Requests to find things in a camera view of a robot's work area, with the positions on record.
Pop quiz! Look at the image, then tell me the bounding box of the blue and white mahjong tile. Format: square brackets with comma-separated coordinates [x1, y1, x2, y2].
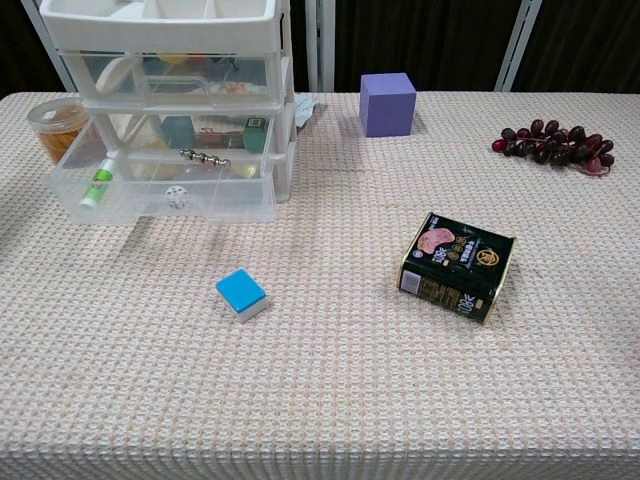
[214, 267, 270, 324]

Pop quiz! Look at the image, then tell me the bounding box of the clear plastic drawer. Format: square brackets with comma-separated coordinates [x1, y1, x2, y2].
[85, 103, 275, 154]
[58, 47, 274, 109]
[46, 115, 279, 225]

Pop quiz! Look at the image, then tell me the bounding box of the white plastic drawer cabinet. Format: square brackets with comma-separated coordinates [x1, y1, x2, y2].
[38, 0, 297, 204]

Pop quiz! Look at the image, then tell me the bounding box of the green block with white label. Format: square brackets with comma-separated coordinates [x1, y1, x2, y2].
[243, 116, 270, 152]

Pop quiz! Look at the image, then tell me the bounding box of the pale blue packet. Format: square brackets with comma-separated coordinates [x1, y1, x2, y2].
[293, 93, 317, 132]

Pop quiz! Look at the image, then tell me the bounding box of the beige waffle tablecloth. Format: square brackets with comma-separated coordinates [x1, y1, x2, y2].
[0, 90, 640, 480]

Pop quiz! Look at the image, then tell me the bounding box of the black luncheon meat can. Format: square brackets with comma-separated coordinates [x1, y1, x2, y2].
[397, 211, 517, 327]

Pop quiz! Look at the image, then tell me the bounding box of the purple foam cube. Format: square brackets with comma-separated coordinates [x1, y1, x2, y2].
[358, 72, 418, 139]

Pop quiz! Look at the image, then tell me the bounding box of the white die with dots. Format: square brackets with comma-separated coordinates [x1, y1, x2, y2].
[164, 185, 190, 210]

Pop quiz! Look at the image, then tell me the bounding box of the dark green block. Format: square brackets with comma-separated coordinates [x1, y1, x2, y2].
[162, 117, 197, 149]

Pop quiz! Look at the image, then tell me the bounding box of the black pleated curtain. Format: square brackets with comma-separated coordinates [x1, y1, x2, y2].
[0, 0, 640, 96]

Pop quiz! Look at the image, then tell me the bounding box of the green and white glue stick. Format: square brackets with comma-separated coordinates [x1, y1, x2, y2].
[78, 154, 120, 210]

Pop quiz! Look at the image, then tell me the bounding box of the bunch of dark red grapes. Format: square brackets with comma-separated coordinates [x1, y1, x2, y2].
[491, 118, 616, 177]

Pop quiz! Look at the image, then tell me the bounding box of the white curved plastic piece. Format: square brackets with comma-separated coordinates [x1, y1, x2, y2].
[94, 54, 137, 95]

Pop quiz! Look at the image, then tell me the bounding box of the clear jar with orange snacks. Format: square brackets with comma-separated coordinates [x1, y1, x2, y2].
[27, 98, 92, 166]

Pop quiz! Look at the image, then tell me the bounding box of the white metal frame post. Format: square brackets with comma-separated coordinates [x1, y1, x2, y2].
[319, 0, 337, 94]
[19, 0, 69, 95]
[493, 0, 544, 93]
[303, 0, 322, 94]

